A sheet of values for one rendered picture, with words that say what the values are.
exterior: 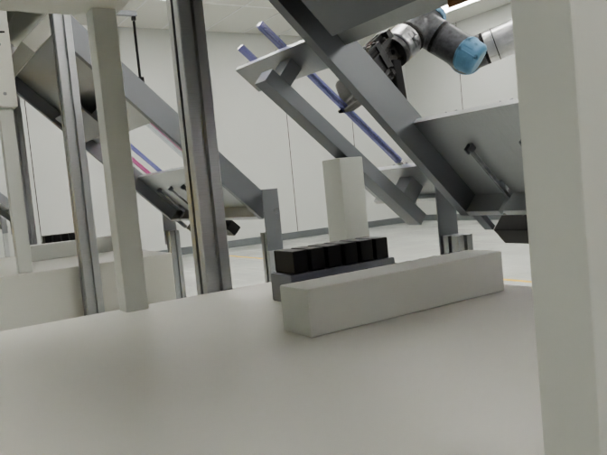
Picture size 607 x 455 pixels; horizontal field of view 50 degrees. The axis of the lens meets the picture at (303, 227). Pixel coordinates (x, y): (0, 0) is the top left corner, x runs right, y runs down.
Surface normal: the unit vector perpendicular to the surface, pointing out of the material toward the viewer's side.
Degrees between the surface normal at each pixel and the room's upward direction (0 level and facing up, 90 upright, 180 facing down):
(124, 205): 90
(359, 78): 90
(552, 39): 90
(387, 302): 90
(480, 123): 135
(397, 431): 0
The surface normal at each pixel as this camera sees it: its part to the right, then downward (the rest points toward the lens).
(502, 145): -0.52, 0.79
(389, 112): 0.54, 0.00
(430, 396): -0.10, -0.99
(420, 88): -0.84, 0.11
